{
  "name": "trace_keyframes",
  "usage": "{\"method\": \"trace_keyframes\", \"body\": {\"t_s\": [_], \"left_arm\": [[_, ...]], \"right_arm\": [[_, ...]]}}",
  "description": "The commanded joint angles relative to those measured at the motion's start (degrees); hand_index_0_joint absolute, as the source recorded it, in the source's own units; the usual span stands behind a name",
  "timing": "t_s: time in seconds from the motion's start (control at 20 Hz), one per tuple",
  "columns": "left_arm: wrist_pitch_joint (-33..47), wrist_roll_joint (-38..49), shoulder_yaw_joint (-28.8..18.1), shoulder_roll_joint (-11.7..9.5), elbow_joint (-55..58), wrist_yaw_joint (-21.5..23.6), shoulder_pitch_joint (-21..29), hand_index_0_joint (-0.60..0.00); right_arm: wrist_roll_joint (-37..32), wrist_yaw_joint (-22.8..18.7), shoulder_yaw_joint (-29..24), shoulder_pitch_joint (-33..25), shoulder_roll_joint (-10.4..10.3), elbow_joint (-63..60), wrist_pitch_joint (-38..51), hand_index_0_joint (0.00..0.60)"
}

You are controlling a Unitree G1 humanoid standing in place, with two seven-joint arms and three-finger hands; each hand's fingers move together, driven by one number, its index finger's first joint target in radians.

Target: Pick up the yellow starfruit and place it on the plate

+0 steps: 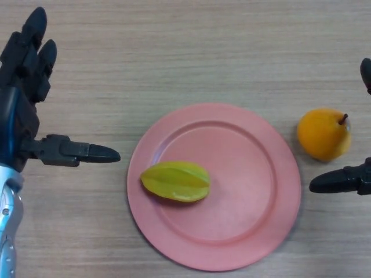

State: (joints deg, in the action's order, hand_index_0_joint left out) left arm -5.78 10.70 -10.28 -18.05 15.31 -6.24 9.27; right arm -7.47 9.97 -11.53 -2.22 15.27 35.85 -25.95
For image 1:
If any yellow starfruit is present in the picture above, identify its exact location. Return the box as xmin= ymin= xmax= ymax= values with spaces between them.
xmin=140 ymin=161 xmax=210 ymax=203

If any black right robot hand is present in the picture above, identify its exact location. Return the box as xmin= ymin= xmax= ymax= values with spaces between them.
xmin=308 ymin=57 xmax=371 ymax=196

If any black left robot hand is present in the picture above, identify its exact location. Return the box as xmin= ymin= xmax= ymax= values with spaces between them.
xmin=0 ymin=6 xmax=121 ymax=174

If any pink round plate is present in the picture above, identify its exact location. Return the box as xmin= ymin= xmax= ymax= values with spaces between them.
xmin=126 ymin=103 xmax=302 ymax=272

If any orange yellow pear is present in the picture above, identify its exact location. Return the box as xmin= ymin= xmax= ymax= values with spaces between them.
xmin=296 ymin=108 xmax=352 ymax=162

